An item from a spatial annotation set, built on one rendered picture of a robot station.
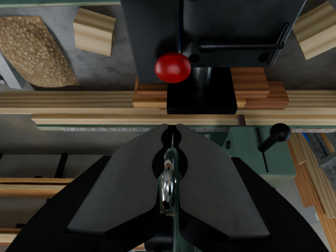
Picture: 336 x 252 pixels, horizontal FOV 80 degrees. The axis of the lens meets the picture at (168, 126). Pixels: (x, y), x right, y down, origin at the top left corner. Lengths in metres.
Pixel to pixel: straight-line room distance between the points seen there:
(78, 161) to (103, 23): 2.95
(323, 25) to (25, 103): 0.46
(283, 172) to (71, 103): 0.34
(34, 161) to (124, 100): 3.20
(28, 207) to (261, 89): 3.17
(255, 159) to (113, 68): 0.25
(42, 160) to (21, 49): 3.15
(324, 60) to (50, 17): 0.39
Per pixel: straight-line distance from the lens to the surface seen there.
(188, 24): 0.17
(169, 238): 0.40
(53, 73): 0.37
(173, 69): 0.17
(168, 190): 0.38
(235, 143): 0.28
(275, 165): 0.28
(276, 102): 0.36
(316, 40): 0.30
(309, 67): 0.39
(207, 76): 0.27
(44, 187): 2.66
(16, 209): 3.37
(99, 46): 0.29
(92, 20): 0.29
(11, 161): 3.74
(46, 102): 0.43
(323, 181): 1.95
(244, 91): 0.32
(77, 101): 0.40
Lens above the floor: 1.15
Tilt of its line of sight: 32 degrees down
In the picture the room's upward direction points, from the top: 178 degrees counter-clockwise
